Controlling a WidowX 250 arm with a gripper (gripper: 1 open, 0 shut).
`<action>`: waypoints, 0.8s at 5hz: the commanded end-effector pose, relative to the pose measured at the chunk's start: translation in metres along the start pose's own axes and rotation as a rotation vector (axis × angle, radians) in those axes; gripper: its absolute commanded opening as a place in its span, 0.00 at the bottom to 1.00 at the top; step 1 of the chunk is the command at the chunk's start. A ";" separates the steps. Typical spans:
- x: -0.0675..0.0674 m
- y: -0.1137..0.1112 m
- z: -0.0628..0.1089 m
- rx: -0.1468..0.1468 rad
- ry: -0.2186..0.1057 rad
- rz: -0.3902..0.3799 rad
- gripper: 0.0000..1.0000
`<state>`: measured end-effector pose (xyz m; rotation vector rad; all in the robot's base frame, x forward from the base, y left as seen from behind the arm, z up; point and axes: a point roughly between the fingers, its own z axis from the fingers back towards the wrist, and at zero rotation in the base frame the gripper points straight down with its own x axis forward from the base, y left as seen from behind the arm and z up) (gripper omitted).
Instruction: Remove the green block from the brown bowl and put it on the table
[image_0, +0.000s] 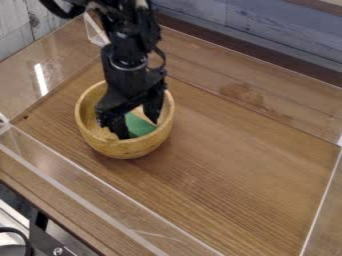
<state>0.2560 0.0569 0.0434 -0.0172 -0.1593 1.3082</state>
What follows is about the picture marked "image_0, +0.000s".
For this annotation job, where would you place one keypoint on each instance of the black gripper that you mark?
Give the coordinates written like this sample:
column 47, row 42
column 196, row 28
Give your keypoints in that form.
column 133, row 86

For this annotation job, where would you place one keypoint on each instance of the green rectangular block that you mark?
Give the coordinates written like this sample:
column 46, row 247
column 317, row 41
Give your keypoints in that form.
column 138, row 126

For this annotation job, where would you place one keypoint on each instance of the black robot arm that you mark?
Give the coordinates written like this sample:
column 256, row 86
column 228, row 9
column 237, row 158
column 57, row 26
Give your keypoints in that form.
column 129, row 23

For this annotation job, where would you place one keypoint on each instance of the brown wooden bowl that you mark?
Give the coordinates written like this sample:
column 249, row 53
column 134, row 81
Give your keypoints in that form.
column 104, row 141

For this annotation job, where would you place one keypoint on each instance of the clear acrylic corner bracket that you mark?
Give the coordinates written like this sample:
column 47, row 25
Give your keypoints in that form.
column 96, row 33

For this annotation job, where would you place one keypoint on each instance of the clear acrylic enclosure wall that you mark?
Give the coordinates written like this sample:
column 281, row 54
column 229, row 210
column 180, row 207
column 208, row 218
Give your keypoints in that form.
column 116, row 225

